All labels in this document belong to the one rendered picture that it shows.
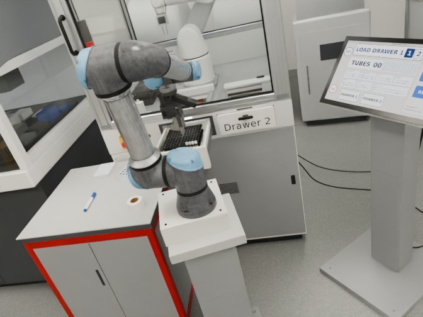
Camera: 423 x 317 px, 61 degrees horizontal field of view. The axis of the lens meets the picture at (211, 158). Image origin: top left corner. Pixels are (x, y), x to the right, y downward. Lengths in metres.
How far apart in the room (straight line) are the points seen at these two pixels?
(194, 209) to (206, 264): 0.24
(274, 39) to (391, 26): 3.51
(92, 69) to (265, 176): 1.24
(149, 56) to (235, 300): 1.03
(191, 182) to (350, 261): 1.21
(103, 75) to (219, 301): 0.99
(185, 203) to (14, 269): 1.64
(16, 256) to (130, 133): 1.61
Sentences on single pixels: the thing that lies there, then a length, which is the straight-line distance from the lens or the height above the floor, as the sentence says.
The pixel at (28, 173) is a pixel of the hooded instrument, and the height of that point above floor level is 0.89.
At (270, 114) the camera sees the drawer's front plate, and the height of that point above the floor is 0.89.
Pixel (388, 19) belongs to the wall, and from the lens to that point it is 5.13.
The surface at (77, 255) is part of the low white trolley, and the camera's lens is 1.76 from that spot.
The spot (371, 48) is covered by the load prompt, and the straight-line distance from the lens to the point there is 1.68.
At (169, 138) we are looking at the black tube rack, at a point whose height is 0.90.
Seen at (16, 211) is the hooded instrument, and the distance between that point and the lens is 2.35.
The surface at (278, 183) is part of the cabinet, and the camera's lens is 2.06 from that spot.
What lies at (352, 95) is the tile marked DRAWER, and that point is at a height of 1.00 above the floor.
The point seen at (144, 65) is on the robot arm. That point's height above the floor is 1.41.
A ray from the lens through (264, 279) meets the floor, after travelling 2.17.
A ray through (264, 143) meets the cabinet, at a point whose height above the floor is 0.73.
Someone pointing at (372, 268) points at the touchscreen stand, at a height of 0.04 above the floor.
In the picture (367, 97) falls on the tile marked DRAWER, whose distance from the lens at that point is 1.59.
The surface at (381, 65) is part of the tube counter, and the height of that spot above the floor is 1.11.
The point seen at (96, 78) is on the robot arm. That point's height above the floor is 1.40.
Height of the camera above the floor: 1.62
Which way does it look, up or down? 28 degrees down
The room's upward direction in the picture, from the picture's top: 14 degrees counter-clockwise
